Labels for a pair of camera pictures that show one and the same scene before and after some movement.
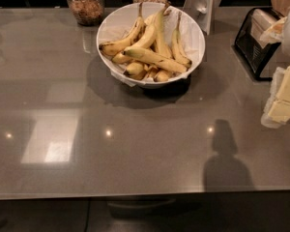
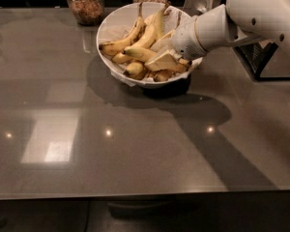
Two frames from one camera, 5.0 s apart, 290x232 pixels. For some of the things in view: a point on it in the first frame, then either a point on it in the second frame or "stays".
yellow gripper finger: (289, 90) -> (164, 61)
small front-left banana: (136, 71) stays
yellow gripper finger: (282, 111) -> (163, 43)
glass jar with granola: (87, 3) stays
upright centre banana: (157, 20) stays
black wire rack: (251, 55) stays
